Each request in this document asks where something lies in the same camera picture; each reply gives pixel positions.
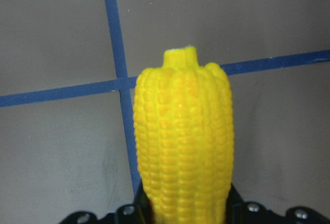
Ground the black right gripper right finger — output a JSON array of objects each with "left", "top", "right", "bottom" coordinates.
[{"left": 226, "top": 185, "right": 329, "bottom": 224}]

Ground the yellow toy corn cob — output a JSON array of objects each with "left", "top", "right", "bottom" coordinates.
[{"left": 133, "top": 46, "right": 235, "bottom": 223}]

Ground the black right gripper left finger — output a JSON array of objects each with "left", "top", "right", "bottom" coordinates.
[{"left": 60, "top": 181, "right": 154, "bottom": 224}]

